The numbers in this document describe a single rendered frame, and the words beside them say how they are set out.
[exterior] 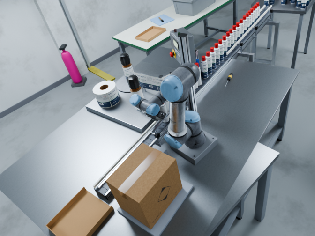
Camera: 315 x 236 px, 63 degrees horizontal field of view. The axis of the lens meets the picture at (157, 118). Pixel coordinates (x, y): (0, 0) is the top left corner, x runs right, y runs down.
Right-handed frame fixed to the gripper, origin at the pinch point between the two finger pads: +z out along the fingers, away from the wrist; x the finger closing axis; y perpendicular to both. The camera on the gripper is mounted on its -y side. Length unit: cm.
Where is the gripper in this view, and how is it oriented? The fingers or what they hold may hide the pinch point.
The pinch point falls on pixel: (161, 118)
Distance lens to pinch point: 189.0
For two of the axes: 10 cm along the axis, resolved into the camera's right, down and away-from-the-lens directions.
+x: -4.2, 9.0, -1.3
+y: -7.8, -2.9, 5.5
